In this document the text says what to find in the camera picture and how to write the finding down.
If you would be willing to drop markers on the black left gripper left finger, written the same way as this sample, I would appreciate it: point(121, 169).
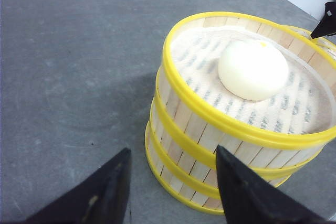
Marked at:
point(101, 198)

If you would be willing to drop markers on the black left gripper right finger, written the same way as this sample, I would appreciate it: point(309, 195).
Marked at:
point(247, 198)

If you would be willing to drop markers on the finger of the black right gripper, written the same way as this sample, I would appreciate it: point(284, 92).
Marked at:
point(327, 25)

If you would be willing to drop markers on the front bamboo steamer drawer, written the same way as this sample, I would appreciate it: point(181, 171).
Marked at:
point(208, 138)

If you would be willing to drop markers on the large white steamed bun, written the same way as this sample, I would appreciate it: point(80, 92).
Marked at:
point(252, 69)

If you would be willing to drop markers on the white gauze liner top drawer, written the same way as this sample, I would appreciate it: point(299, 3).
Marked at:
point(305, 105)

